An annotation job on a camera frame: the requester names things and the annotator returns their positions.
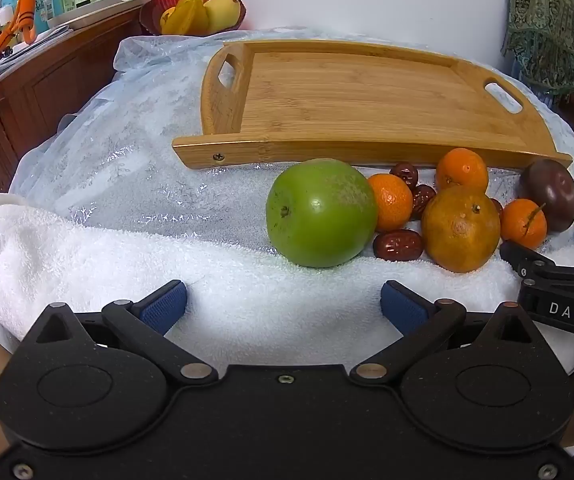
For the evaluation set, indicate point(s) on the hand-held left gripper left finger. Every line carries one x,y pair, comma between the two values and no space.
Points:
164,306

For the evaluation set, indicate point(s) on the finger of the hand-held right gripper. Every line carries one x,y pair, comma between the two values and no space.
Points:
522,257

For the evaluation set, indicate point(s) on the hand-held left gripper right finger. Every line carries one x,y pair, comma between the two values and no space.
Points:
402,306

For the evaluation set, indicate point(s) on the small tangerine with stem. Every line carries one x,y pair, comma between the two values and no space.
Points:
519,225

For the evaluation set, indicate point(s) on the red date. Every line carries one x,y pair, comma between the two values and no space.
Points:
397,245
405,174
423,200

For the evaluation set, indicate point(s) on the dark purple passion fruit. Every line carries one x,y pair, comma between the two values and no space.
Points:
552,192

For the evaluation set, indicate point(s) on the large brownish orange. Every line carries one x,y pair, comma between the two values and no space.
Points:
459,230

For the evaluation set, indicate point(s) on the green apple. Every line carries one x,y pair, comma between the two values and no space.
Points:
317,215

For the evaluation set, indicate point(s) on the bamboo serving tray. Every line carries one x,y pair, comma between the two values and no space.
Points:
342,95

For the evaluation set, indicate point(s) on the white towel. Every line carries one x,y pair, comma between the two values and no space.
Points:
117,270

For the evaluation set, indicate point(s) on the white snowflake tablecloth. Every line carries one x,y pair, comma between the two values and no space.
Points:
142,150

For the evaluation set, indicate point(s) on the brown wooden cabinet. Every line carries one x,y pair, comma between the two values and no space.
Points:
42,95

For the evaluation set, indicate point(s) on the yellow starfruit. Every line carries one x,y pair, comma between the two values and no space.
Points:
189,17

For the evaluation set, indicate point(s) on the yellow mango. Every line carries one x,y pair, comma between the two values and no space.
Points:
222,12

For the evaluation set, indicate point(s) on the white plastic tray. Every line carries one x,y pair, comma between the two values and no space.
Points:
97,12

